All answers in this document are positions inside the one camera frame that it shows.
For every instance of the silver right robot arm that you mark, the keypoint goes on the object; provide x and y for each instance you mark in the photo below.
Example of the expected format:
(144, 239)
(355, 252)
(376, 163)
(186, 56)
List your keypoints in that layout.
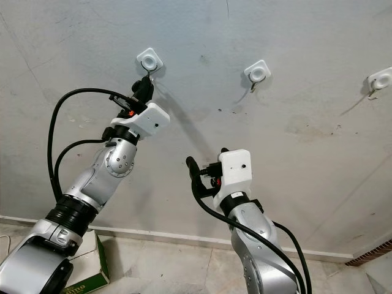
(269, 263)

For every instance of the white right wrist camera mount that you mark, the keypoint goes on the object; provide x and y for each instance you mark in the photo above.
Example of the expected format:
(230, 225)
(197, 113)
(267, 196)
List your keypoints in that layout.
(236, 171)

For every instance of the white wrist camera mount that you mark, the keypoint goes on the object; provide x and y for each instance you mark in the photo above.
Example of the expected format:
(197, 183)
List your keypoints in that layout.
(150, 119)
(236, 171)

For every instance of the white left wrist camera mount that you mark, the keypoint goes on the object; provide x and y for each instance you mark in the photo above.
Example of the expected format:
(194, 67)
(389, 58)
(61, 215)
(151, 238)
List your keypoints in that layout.
(150, 119)

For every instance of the white adhesive wall hook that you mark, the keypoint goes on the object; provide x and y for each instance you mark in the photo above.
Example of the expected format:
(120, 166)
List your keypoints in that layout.
(150, 59)
(257, 71)
(381, 79)

